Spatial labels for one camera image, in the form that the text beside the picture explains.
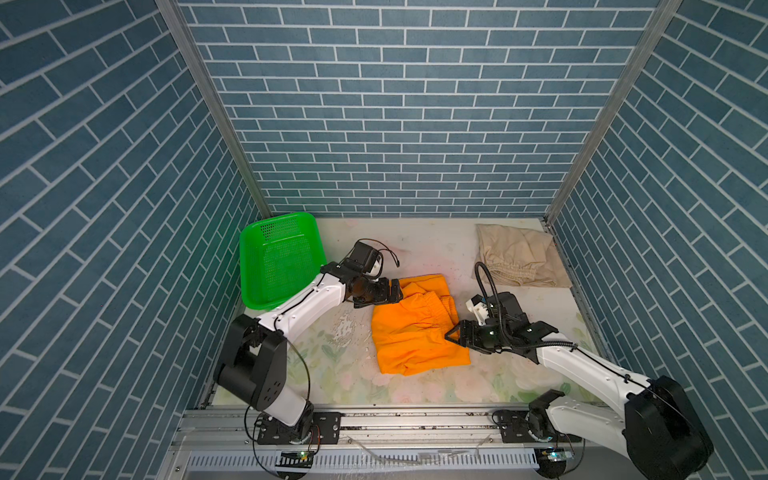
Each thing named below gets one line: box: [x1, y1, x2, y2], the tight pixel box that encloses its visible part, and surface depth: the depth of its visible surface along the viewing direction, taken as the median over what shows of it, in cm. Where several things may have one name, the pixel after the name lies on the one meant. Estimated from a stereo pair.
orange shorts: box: [372, 274, 470, 375], surface depth 86 cm
